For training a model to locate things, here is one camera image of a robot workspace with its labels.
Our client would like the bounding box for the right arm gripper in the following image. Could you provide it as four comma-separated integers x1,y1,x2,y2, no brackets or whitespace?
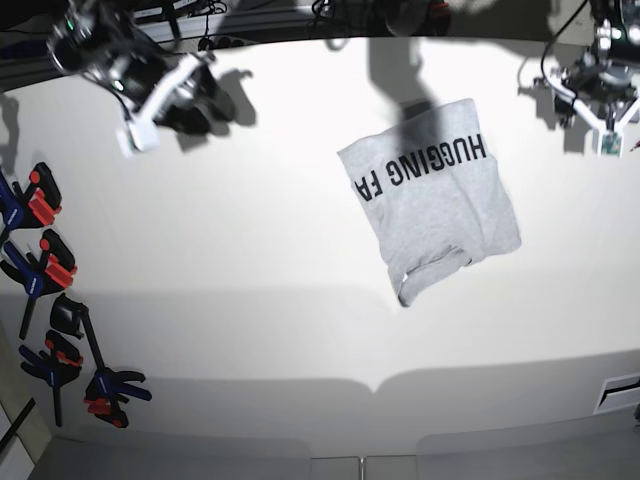
116,54,235,157

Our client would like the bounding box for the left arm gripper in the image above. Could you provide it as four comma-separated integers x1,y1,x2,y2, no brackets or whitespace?
533,56,639,157

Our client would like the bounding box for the grey T-shirt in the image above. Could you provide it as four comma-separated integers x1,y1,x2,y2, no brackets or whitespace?
337,99,521,307

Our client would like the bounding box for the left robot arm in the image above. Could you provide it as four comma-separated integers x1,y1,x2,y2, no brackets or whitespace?
534,1,639,157

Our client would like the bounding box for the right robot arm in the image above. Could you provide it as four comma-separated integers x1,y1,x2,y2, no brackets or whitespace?
47,1,237,156

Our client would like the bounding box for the upper blue red clamp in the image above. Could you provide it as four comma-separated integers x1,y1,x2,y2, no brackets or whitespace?
1,162,62,244

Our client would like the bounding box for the blue red clamp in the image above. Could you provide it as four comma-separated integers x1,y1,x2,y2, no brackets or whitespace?
1,162,62,244
18,329,84,428
1,228,77,340

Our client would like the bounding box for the middle blue red clamp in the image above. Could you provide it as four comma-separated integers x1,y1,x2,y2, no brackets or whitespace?
1,228,77,340

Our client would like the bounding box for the lower blue red clamp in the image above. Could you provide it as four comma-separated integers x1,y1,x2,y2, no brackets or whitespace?
18,329,84,428

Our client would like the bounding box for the white table label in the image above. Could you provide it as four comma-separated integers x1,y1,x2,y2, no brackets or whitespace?
593,373,639,415

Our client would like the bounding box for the long bar clamp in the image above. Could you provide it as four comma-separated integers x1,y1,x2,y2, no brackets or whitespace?
50,294,152,429

